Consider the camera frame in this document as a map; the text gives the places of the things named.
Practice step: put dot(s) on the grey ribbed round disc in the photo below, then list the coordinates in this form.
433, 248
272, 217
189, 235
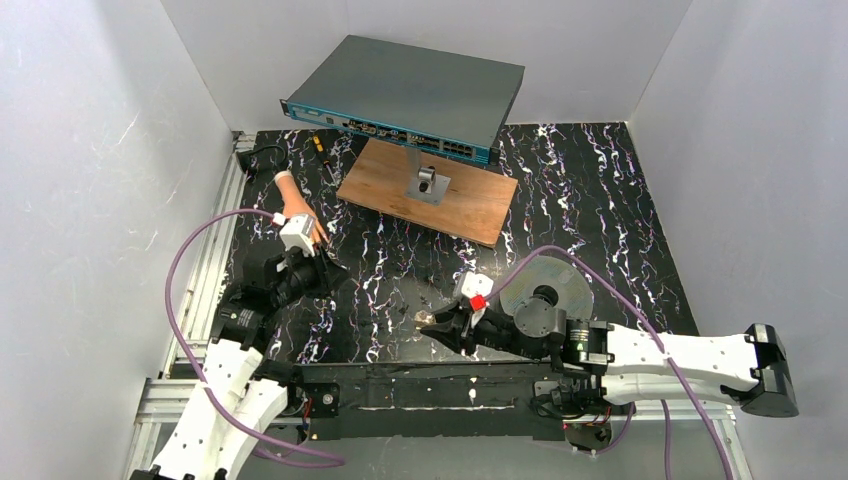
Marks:
553, 278

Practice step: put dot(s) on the black front mounting rail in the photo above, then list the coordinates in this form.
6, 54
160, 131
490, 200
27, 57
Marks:
447, 399

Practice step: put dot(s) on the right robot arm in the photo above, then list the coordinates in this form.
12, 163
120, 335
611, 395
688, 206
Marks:
604, 364

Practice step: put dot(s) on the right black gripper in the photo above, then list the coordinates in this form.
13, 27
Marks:
465, 326

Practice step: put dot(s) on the yellow black screwdriver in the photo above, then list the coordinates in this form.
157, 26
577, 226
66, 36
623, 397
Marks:
323, 156

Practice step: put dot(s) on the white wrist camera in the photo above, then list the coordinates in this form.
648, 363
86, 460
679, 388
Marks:
472, 291
296, 233

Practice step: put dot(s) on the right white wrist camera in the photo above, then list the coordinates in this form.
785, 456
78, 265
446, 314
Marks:
472, 291

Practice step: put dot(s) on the grey teal network switch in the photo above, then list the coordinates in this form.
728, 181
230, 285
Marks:
440, 102

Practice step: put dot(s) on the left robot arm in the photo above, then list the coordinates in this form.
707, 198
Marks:
239, 392

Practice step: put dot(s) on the nail polish bottle white cap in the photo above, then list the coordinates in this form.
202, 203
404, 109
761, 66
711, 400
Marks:
423, 319

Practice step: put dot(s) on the metal stand bracket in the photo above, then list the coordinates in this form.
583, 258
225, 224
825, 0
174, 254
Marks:
425, 183

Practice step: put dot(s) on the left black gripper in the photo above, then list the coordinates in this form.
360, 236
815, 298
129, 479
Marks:
319, 274

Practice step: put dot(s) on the black plug with cable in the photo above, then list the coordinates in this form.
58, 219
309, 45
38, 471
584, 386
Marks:
270, 158

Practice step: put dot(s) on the wooden base board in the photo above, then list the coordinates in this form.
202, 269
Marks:
474, 208

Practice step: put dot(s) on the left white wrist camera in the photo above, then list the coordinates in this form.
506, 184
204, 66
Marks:
296, 233

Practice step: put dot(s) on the mannequin hand with nails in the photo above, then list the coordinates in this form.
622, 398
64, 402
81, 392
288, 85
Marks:
295, 204

